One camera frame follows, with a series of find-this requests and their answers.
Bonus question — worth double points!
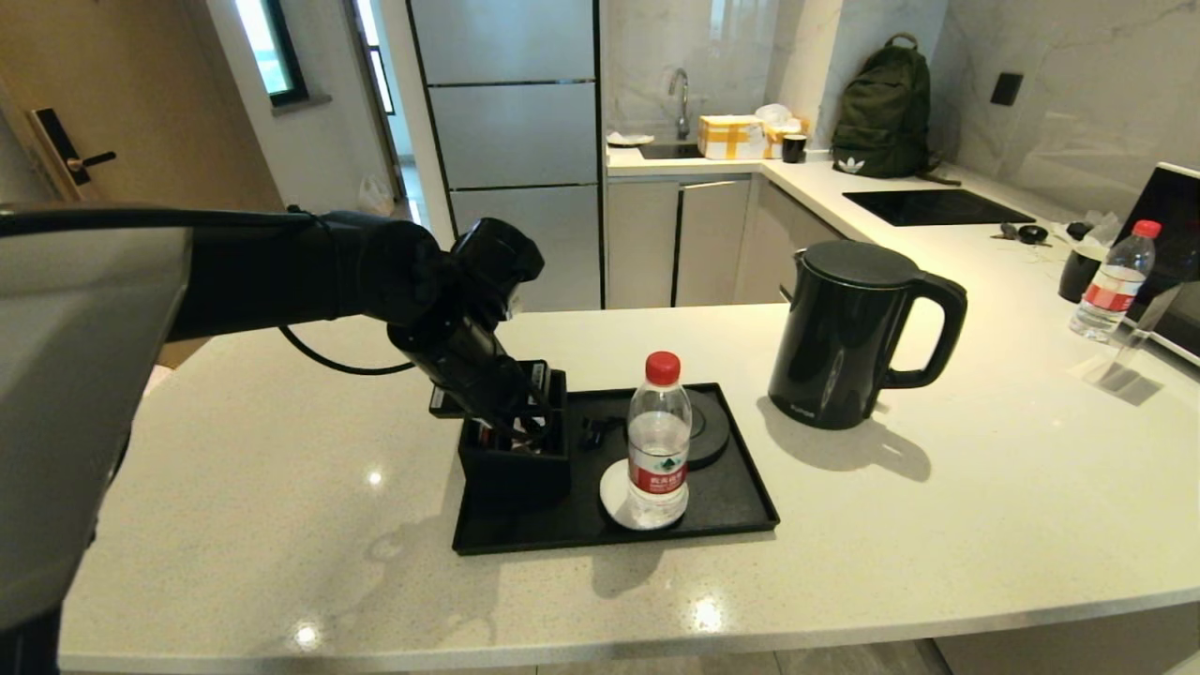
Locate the red-label water bottle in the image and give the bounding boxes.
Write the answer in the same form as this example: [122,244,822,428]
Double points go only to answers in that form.
[1070,220,1163,343]
[628,352,695,528]

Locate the yellow-taped cardboard box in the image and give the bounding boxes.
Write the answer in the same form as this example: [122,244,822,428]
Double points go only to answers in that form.
[698,115,770,161]

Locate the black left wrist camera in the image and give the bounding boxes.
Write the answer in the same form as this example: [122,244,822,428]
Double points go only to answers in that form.
[448,217,546,315]

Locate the white kitchen base cabinets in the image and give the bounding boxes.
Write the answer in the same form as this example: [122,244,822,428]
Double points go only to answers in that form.
[605,173,845,310]

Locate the brown wooden door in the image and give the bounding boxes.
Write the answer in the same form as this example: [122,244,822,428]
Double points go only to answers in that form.
[0,0,287,368]

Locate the white round coaster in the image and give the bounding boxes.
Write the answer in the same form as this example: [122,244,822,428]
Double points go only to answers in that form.
[600,457,690,532]

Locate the clear acrylic sign holder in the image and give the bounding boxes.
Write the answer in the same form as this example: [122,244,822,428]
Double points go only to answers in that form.
[1078,281,1187,406]

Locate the black round kettle base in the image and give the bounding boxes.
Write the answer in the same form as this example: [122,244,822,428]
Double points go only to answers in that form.
[682,386,731,470]

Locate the silver tall refrigerator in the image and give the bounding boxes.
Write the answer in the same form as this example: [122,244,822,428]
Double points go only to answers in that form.
[408,0,606,315]

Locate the dark-framed window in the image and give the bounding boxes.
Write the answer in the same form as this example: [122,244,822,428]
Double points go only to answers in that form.
[234,0,310,109]

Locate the black door lock handle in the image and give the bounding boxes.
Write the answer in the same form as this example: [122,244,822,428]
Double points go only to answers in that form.
[28,108,120,203]

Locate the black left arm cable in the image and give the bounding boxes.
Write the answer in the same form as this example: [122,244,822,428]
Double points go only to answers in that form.
[0,206,418,378]

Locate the black organizer box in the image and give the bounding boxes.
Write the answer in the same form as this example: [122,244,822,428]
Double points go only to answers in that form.
[457,361,573,512]

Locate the black induction cooktop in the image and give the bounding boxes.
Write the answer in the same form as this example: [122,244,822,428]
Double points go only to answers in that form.
[843,190,1037,229]

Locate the black electric kettle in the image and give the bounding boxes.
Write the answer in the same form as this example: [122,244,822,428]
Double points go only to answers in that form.
[769,240,968,430]

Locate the dark green backpack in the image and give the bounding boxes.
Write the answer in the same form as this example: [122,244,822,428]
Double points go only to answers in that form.
[832,34,962,186]

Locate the black serving tray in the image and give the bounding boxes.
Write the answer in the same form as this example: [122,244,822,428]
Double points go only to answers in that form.
[454,382,782,556]

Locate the white-framed black screen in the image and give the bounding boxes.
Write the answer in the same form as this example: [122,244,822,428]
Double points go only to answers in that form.
[1116,162,1200,367]

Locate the crumpled white tissue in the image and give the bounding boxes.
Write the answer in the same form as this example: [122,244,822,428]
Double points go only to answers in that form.
[1055,214,1123,263]

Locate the chrome kitchen faucet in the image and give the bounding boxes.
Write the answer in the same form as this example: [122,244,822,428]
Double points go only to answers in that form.
[668,68,693,142]

